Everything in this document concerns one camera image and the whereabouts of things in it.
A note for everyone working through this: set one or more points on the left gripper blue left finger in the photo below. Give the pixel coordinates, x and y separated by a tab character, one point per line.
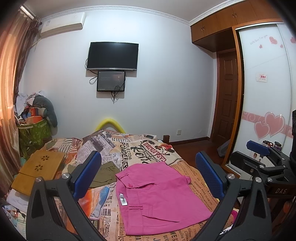
84	173

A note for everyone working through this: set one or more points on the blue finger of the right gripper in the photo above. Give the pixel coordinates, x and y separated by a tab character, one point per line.
258	148

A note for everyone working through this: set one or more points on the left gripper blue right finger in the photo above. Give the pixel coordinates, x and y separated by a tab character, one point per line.
212	173

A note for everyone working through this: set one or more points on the pink pants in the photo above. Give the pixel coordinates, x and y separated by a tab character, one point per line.
155	198

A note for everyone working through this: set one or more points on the olive green pants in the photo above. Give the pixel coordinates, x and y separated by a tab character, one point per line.
105	176

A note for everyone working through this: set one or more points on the newspaper print bed cover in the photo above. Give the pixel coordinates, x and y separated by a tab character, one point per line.
100	204

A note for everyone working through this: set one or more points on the brown wooden door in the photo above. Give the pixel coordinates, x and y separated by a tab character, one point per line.
226	97

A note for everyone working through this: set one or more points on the yellow foam headboard guard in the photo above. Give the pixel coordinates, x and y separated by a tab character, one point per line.
110	122

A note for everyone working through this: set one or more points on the green storage bag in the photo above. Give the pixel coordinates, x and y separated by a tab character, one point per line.
33	137

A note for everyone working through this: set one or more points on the grey plush toy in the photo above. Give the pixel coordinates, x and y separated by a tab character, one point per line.
48	112

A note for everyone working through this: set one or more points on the white heart wardrobe door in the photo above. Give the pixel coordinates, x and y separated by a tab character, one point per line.
268	72

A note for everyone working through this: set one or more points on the wooden overhead cabinet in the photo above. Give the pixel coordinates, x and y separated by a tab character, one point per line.
215	32

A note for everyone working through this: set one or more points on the white air conditioner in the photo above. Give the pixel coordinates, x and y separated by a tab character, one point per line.
63	24

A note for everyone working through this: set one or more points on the brown striped curtain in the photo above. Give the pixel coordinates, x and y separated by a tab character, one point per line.
16	41

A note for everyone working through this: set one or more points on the wall power socket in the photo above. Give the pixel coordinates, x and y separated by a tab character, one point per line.
178	132

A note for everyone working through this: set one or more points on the small black wall monitor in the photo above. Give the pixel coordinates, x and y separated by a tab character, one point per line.
111	81

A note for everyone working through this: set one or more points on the black wall television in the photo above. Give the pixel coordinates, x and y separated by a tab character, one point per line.
112	56

